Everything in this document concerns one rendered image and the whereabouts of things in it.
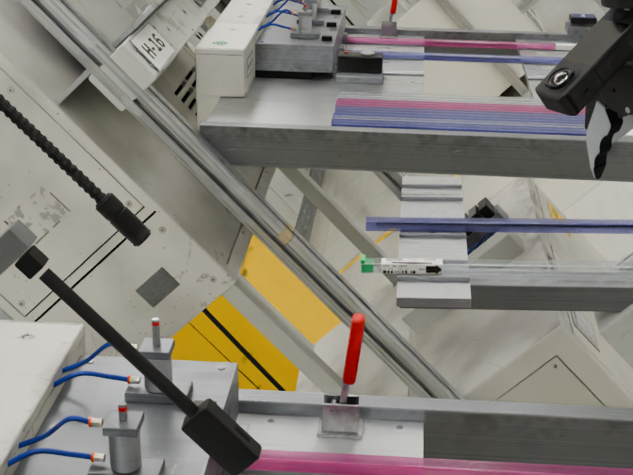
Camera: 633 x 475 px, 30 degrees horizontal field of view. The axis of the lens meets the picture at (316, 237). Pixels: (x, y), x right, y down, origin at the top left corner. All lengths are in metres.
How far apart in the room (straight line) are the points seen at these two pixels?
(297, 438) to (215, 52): 1.03
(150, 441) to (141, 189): 0.96
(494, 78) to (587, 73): 4.32
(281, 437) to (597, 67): 0.42
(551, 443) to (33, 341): 0.44
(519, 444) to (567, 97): 0.30
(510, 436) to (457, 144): 0.77
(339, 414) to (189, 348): 3.09
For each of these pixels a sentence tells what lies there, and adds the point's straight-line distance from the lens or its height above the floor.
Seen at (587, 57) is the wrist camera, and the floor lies 1.08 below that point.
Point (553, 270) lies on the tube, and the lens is 1.17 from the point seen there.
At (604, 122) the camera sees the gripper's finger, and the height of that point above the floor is 1.01.
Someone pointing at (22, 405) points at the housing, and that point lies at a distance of 0.91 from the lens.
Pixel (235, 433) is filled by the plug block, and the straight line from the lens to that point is 0.69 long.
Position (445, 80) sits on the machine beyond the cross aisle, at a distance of 5.38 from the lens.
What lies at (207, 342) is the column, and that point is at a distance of 4.05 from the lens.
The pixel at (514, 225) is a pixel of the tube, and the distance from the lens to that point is 1.26.
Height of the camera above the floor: 1.38
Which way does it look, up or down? 13 degrees down
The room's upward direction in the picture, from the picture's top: 45 degrees counter-clockwise
